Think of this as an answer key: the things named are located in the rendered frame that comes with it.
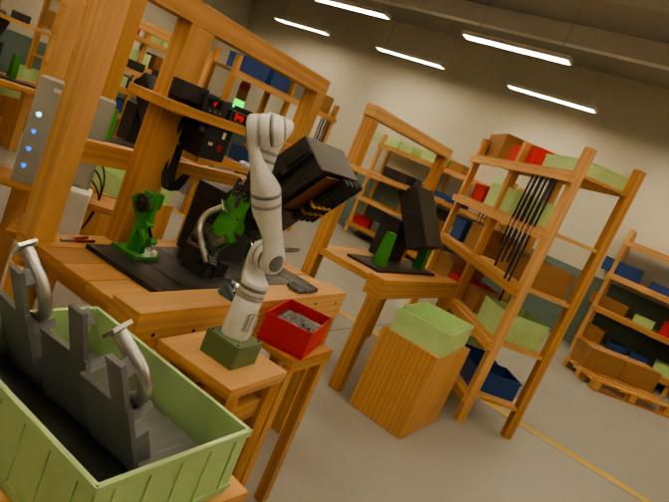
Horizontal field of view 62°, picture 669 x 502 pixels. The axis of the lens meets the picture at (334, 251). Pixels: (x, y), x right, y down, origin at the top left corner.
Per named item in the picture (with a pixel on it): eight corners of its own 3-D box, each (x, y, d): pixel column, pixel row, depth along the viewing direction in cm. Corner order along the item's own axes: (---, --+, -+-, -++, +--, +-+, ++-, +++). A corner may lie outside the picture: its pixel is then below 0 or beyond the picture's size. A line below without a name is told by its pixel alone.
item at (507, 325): (450, 419, 440) (590, 132, 398) (394, 319, 663) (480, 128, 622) (511, 440, 449) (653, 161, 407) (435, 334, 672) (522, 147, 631)
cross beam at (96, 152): (262, 196, 327) (268, 181, 326) (65, 159, 212) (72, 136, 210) (256, 193, 330) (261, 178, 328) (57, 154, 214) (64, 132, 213)
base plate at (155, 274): (308, 286, 300) (310, 282, 300) (155, 296, 203) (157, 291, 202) (250, 253, 318) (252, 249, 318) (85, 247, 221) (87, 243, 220)
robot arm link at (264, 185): (243, 119, 150) (247, 203, 163) (278, 120, 150) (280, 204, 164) (247, 109, 158) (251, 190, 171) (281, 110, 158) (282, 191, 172)
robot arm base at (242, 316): (252, 337, 188) (271, 292, 185) (239, 343, 179) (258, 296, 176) (229, 325, 190) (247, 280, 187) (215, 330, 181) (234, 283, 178)
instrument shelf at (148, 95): (291, 151, 295) (294, 144, 295) (167, 110, 215) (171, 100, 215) (256, 136, 306) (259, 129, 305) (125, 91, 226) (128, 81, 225)
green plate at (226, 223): (237, 247, 247) (261, 205, 248) (227, 241, 240) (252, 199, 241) (218, 236, 252) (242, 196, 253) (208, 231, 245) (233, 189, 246)
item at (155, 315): (336, 316, 314) (347, 292, 312) (125, 355, 181) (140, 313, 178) (317, 305, 320) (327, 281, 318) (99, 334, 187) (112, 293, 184)
